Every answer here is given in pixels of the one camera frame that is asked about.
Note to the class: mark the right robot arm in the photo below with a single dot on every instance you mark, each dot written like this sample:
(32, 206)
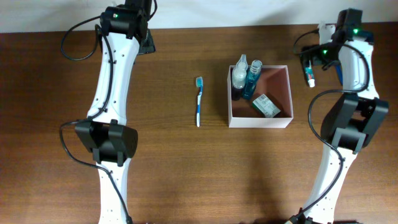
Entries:
(353, 120)

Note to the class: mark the blue mouthwash bottle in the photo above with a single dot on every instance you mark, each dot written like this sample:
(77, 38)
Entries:
(251, 79)

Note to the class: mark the blue white toothbrush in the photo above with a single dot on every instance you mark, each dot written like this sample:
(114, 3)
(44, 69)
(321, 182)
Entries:
(199, 84)

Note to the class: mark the clear spray bottle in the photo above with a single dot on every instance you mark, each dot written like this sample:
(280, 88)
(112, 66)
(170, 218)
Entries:
(238, 78)

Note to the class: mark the blue disposable razor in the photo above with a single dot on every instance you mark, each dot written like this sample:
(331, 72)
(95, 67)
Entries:
(339, 73)

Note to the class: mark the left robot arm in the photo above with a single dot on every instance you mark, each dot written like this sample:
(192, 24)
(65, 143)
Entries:
(124, 34)

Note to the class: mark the pink cardboard box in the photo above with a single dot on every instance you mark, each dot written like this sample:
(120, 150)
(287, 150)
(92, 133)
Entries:
(274, 84)

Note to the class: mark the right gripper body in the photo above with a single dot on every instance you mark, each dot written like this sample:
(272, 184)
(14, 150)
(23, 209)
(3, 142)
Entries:
(326, 56)

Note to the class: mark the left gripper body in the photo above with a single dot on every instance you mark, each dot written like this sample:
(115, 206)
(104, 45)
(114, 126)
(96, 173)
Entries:
(148, 46)

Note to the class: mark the green white soap box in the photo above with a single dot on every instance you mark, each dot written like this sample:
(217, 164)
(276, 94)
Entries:
(263, 104)

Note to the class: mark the green toothpaste tube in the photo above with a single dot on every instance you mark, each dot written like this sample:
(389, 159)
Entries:
(309, 73)

